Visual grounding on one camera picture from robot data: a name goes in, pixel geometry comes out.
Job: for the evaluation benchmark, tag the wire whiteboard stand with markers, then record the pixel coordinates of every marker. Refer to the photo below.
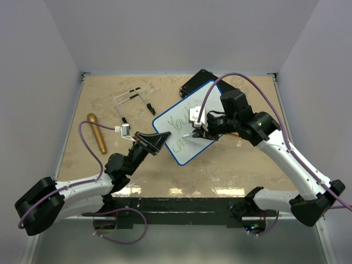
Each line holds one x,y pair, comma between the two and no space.
126,101

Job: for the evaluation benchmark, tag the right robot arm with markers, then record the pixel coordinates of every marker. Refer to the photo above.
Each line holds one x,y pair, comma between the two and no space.
314,195

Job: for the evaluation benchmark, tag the blue framed whiteboard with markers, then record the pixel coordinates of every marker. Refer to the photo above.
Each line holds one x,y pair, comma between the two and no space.
176,120

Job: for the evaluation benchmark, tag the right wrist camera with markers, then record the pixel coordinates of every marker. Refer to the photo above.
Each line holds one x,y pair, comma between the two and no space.
197,118

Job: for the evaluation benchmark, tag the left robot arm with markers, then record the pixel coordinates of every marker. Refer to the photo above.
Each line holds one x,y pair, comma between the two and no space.
49,201

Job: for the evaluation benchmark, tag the black hard case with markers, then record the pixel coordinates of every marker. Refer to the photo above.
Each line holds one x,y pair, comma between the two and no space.
199,79

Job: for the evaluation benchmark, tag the gold microphone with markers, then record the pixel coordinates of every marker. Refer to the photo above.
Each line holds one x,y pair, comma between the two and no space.
97,133

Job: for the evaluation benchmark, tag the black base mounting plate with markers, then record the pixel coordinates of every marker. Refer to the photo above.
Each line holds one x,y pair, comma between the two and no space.
194,211

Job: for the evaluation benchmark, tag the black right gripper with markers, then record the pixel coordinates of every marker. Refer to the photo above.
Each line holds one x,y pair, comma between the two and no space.
198,131

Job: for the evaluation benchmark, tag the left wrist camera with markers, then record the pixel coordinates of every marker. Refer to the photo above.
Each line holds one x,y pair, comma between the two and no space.
125,130

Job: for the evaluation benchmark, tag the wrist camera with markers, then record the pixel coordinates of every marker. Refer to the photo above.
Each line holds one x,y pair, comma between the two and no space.
197,118
125,130

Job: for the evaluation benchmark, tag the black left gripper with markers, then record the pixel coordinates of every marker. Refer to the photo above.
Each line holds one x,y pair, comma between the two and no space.
156,139

